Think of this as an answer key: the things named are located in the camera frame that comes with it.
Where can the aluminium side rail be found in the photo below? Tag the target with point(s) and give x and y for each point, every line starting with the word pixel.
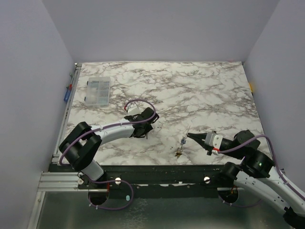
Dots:
pixel 74 79

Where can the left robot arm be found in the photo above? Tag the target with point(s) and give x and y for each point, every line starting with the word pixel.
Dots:
pixel 80 146

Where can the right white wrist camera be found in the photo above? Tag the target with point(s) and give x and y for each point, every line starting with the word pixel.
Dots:
pixel 212 143

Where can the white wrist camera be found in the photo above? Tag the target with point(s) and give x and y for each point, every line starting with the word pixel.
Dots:
pixel 132 109
pixel 212 143

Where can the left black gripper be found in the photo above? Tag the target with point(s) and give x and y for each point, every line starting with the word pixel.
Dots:
pixel 148 128

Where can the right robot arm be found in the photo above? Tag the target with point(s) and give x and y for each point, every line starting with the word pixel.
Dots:
pixel 257 172

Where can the black table edge rail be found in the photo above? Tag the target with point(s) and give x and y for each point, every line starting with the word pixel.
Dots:
pixel 186 181

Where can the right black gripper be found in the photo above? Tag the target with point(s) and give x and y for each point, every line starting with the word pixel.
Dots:
pixel 204 147

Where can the blue clamp on wall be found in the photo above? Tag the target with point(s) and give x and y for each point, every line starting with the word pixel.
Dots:
pixel 67 93

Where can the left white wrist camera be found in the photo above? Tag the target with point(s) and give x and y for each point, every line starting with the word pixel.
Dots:
pixel 132 109

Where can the green key tag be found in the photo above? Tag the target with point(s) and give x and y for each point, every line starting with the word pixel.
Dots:
pixel 178 154

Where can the clear plastic organizer box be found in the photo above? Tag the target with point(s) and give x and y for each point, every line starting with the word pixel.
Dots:
pixel 98 91

